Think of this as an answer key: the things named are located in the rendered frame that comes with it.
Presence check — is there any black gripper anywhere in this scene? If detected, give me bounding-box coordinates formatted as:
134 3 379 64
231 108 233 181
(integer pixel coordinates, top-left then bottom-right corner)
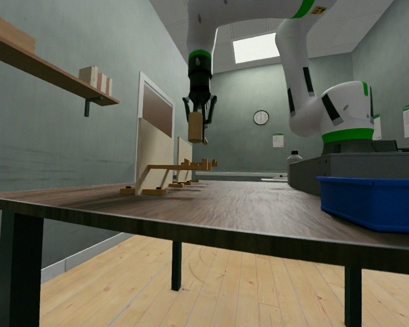
182 70 217 143

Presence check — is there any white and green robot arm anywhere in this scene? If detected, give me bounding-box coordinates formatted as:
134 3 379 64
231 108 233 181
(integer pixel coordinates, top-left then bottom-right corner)
186 0 409 156

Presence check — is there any blue plastic bin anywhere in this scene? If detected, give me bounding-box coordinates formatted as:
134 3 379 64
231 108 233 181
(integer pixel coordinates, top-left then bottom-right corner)
316 177 409 233

